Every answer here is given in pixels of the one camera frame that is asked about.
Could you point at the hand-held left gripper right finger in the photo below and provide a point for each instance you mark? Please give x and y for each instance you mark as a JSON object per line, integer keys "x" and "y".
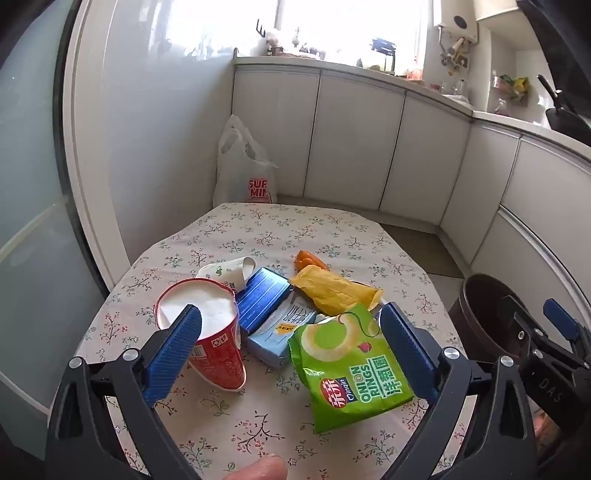
{"x": 406, "y": 350}

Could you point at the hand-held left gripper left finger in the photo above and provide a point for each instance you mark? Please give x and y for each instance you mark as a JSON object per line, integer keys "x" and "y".
{"x": 178, "y": 350}

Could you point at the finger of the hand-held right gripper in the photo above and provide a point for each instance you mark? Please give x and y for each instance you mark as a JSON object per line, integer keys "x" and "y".
{"x": 561, "y": 319}
{"x": 521, "y": 323}

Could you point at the brown plastic bin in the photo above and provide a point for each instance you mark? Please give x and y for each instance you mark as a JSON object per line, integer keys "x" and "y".
{"x": 480, "y": 318}

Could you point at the red paper noodle cup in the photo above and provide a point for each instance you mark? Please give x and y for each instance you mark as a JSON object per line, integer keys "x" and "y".
{"x": 221, "y": 355}

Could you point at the green snack bag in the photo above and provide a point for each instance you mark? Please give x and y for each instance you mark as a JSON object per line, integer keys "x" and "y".
{"x": 351, "y": 378}

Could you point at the white green paper cup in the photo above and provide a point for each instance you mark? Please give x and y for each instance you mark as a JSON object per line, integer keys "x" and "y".
{"x": 226, "y": 272}

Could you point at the light blue milk carton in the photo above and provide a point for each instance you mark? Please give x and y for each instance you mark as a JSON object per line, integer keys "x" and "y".
{"x": 272, "y": 344}

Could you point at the dark blue cardboard box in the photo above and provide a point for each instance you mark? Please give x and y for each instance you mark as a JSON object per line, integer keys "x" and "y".
{"x": 261, "y": 295}

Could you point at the yellow snack packet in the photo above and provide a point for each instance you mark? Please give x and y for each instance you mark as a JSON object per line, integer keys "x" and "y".
{"x": 328, "y": 288}

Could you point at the person's right hand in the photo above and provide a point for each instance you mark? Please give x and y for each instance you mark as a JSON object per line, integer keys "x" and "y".
{"x": 545, "y": 434}

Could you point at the person's left hand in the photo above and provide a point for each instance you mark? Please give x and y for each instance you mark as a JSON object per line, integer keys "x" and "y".
{"x": 258, "y": 470}

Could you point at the white drawer cabinets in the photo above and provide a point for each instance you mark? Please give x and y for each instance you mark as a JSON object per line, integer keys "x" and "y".
{"x": 531, "y": 207}

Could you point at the floral tablecloth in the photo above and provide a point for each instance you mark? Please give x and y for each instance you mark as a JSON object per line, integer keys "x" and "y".
{"x": 286, "y": 230}

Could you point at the white plastic shopping bag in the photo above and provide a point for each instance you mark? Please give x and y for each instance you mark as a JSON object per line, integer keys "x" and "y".
{"x": 244, "y": 170}

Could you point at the black frying pan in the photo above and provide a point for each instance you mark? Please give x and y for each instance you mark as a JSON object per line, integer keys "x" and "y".
{"x": 568, "y": 122}

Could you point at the white door cabinets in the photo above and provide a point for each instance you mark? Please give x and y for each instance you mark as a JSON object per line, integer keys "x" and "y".
{"x": 355, "y": 138}

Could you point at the yellow green hanging bag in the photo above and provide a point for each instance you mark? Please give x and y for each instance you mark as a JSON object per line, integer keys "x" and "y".
{"x": 512, "y": 87}

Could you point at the white water heater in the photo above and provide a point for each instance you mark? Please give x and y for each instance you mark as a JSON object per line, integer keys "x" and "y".
{"x": 461, "y": 25}

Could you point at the blue dish rack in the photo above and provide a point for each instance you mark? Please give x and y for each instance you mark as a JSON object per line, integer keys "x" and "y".
{"x": 383, "y": 45}

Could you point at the window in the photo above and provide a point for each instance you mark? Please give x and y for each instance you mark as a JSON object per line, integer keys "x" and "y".
{"x": 351, "y": 23}

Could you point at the black wall hook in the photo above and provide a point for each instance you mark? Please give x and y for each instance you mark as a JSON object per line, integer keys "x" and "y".
{"x": 261, "y": 28}

